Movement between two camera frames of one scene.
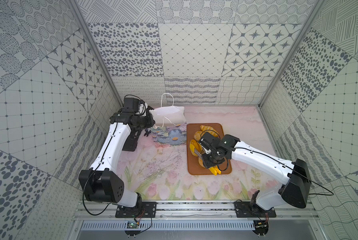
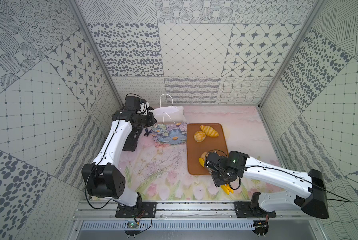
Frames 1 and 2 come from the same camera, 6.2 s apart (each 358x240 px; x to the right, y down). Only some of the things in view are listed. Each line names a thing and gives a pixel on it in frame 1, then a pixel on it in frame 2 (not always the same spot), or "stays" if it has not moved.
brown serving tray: (194, 167) stays
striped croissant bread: (205, 129) stays
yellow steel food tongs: (195, 149) → (226, 188)
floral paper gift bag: (170, 124) stays
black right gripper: (207, 164) → (217, 182)
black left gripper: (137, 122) stays
